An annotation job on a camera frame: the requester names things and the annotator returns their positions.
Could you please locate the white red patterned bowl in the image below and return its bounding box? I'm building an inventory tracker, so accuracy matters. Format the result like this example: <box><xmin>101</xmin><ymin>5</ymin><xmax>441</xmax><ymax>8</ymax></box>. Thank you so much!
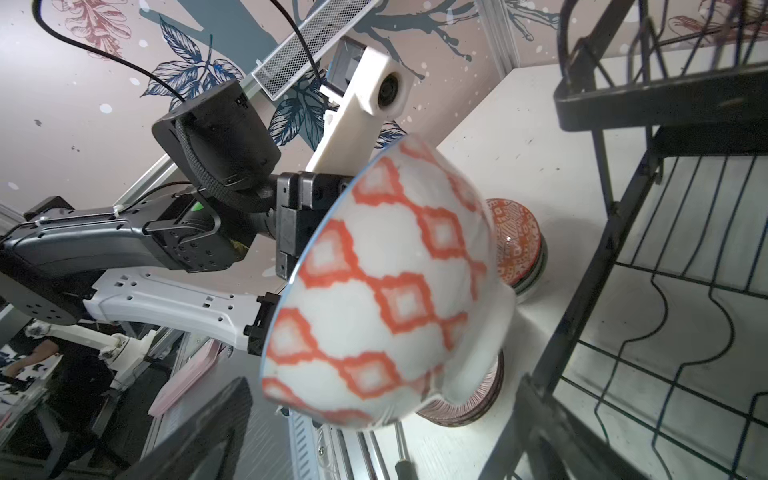
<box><xmin>260</xmin><ymin>134</ymin><xmax>516</xmax><ymax>429</ymax></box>

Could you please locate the white mesh wall shelf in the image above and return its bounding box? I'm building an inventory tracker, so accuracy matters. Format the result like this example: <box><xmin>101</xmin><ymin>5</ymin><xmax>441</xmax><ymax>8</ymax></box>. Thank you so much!
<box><xmin>251</xmin><ymin>0</ymin><xmax>379</xmax><ymax>100</ymax></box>

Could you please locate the black yellow screwdriver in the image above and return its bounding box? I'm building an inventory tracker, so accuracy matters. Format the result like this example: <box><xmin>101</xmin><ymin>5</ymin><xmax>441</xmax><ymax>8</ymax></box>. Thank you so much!
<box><xmin>394</xmin><ymin>421</ymin><xmax>418</xmax><ymax>480</ymax></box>

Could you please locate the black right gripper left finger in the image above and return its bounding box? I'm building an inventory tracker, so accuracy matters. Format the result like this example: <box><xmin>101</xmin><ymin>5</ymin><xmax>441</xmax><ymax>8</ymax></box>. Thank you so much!
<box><xmin>118</xmin><ymin>377</ymin><xmax>252</xmax><ymax>480</ymax></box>

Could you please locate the pink ribbed bowl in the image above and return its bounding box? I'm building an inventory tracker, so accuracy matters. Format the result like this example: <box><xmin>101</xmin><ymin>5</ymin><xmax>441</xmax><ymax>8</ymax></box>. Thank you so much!
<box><xmin>417</xmin><ymin>352</ymin><xmax>505</xmax><ymax>428</ymax></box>

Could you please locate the black wire dish rack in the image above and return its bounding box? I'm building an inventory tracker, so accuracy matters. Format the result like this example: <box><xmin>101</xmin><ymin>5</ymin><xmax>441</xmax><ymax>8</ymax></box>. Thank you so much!
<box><xmin>479</xmin><ymin>0</ymin><xmax>768</xmax><ymax>480</ymax></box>

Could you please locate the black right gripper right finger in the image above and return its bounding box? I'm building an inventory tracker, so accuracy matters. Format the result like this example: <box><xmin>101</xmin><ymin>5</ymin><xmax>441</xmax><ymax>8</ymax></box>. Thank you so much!
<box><xmin>479</xmin><ymin>375</ymin><xmax>645</xmax><ymax>479</ymax></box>

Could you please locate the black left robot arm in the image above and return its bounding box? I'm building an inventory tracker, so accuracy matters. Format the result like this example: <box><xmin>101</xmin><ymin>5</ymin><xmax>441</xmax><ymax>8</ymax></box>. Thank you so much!
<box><xmin>1</xmin><ymin>80</ymin><xmax>350</xmax><ymax>325</ymax></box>

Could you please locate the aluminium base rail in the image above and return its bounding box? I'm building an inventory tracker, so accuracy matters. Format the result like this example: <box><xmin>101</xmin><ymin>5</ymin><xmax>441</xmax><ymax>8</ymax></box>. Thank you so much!
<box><xmin>278</xmin><ymin>407</ymin><xmax>397</xmax><ymax>480</ymax></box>

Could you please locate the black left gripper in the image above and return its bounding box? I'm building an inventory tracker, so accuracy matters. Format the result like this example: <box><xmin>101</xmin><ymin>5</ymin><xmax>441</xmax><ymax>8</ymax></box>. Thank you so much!
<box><xmin>275</xmin><ymin>172</ymin><xmax>352</xmax><ymax>280</ymax></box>

